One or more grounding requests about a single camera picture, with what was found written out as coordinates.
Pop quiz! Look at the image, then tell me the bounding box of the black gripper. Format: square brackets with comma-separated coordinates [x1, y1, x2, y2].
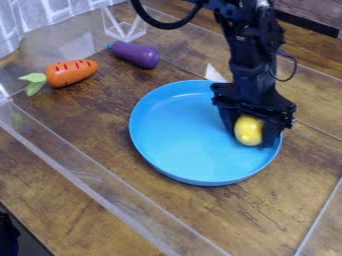
[212, 63, 297, 148]

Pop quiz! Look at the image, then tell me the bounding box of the yellow toy lemon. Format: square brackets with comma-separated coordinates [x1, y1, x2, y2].
[234, 115, 265, 146]

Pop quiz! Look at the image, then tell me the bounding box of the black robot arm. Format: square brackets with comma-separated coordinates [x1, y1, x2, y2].
[187, 0, 297, 148]

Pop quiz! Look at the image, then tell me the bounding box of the blue round plastic tray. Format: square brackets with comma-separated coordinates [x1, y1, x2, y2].
[130, 80, 282, 186]

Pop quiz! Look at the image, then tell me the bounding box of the purple toy eggplant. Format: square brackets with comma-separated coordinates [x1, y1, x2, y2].
[107, 41, 159, 69]

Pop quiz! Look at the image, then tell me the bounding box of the orange toy carrot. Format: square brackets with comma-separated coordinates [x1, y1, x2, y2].
[20, 59, 99, 96]

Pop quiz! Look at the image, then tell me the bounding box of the white sheer curtain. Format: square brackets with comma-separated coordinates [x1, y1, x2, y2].
[0, 0, 127, 59]

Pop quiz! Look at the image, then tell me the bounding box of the clear acrylic corner bracket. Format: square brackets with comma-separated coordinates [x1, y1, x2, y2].
[102, 2, 147, 42]

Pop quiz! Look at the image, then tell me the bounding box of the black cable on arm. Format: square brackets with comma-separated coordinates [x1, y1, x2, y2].
[130, 0, 300, 83]

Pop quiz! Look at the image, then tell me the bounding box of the clear acrylic enclosure wall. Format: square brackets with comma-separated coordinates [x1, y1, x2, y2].
[0, 6, 342, 256]

